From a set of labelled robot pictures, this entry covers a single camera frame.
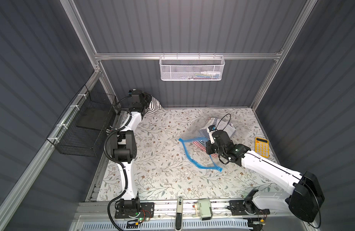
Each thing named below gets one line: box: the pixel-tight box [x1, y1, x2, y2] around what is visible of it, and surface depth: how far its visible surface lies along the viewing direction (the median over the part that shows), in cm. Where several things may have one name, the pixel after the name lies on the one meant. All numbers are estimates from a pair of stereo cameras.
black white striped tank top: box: [144, 95, 164, 115], surface depth 107 cm
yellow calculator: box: [254, 136, 270, 159], surface depth 98 cm
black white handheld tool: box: [175, 196, 184, 231], surface depth 70 cm
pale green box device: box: [197, 198, 214, 221], surface depth 71 cm
